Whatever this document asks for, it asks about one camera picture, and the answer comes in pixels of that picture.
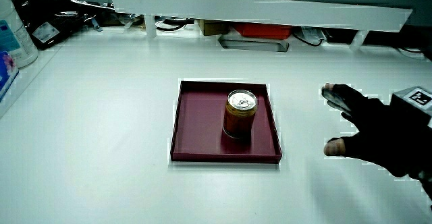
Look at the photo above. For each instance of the person's right hand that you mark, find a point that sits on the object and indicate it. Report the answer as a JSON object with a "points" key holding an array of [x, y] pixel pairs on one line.
{"points": [[381, 133]]}

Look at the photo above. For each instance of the orange drink can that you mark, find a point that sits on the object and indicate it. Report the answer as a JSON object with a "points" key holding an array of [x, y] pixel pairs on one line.
{"points": [[239, 119]]}

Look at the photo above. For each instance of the maroon square plate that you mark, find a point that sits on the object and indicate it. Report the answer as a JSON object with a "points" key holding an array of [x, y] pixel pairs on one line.
{"points": [[199, 126]]}

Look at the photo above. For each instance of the orange box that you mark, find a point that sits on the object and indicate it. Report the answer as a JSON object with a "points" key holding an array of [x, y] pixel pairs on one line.
{"points": [[263, 30]]}

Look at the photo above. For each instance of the grey metal tray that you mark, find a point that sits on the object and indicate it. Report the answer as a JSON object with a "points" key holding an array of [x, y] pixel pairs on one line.
{"points": [[251, 44]]}

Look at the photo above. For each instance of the white raised shelf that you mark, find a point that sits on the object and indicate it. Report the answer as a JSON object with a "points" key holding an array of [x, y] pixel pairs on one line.
{"points": [[236, 8]]}

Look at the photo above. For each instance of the brown cardboard box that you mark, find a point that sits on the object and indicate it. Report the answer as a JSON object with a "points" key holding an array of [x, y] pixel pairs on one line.
{"points": [[212, 27]]}

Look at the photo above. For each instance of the black bag with white label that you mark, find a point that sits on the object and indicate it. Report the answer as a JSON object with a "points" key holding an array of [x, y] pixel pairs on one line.
{"points": [[57, 18]]}

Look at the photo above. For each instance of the white plastic bottle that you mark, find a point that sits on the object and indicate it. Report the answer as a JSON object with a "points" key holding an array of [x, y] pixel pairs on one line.
{"points": [[18, 38]]}

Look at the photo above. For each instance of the blue printed packet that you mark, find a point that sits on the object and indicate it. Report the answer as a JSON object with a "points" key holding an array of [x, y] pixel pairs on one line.
{"points": [[6, 70]]}

